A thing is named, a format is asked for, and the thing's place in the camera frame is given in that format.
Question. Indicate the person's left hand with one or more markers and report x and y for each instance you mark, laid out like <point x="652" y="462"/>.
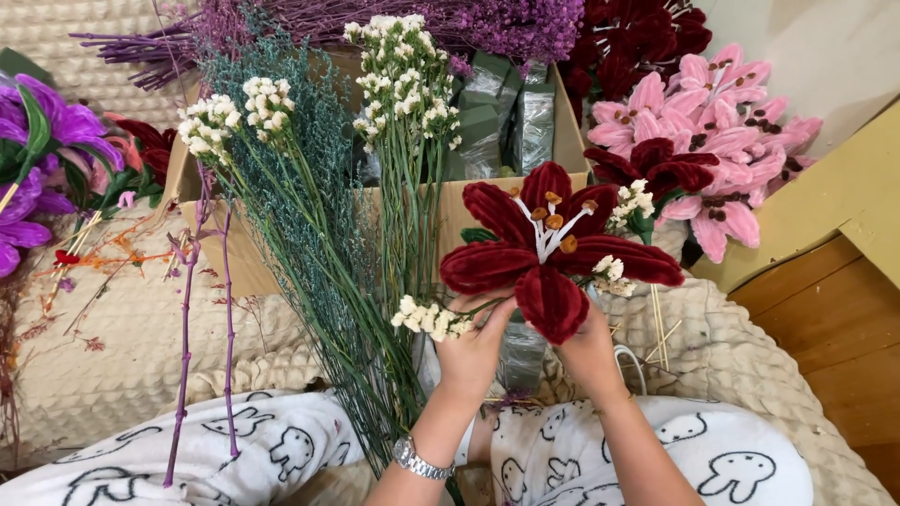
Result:
<point x="467" y="362"/>

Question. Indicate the person's right hand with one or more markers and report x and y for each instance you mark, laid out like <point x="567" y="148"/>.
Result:
<point x="590" y="362"/>

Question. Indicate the person's right fingers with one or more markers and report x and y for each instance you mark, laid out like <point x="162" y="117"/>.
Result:
<point x="594" y="325"/>

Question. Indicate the dark red chenille lily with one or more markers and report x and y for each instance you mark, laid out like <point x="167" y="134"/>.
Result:
<point x="657" y="165"/>
<point x="548" y="281"/>

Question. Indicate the small white flower sprig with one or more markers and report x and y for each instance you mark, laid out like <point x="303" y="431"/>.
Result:
<point x="429" y="317"/>
<point x="631" y="200"/>
<point x="613" y="275"/>

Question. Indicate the thin wooden skewers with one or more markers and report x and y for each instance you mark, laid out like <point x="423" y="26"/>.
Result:
<point x="659" y="323"/>

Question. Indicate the plastic-wrapped green foam block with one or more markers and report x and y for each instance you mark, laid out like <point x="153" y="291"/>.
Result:
<point x="522" y="362"/>

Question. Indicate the white rabbit print trousers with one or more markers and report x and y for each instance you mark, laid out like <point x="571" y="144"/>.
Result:
<point x="703" y="457"/>

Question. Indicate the silver metal wristwatch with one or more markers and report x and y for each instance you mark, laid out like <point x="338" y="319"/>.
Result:
<point x="422" y="460"/>

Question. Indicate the bunch of pink chenille lilies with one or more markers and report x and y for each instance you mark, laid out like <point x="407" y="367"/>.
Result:
<point x="724" y="140"/>

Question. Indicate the group of wrapped foam blocks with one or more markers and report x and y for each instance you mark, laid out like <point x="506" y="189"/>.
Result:
<point x="492" y="119"/>

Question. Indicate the yellow wooden furniture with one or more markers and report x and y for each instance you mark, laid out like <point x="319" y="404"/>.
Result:
<point x="830" y="204"/>

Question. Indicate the heap of dark red flowers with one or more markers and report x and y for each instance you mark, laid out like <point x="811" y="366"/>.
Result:
<point x="626" y="42"/>

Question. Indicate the purple dried flower bunch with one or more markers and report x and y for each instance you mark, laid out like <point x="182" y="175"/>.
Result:
<point x="506" y="24"/>

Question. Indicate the tall white flower bunch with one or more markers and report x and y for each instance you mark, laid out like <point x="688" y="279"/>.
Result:
<point x="404" y="70"/>

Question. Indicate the teal dried filler bunch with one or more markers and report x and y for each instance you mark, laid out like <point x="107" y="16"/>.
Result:
<point x="316" y="161"/>

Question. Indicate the brown cardboard box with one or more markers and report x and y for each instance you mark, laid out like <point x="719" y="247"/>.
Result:
<point x="246" y="253"/>

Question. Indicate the purple bare stem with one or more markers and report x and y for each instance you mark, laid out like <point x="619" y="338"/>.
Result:
<point x="184" y="351"/>
<point x="229" y="337"/>

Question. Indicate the short white flower bunch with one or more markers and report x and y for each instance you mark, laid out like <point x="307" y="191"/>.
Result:
<point x="266" y="105"/>

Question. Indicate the red and pink chenille flowers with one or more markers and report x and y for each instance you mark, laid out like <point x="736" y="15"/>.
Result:
<point x="144" y="151"/>

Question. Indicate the cream textured blanket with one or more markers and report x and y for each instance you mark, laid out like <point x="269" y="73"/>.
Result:
<point x="105" y="365"/>

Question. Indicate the scattered sticks and orange twigs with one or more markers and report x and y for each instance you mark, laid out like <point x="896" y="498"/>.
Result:
<point x="84" y="260"/>

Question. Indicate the bunch of purple chenille lilies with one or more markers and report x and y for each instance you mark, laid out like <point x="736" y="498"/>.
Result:
<point x="42" y="140"/>

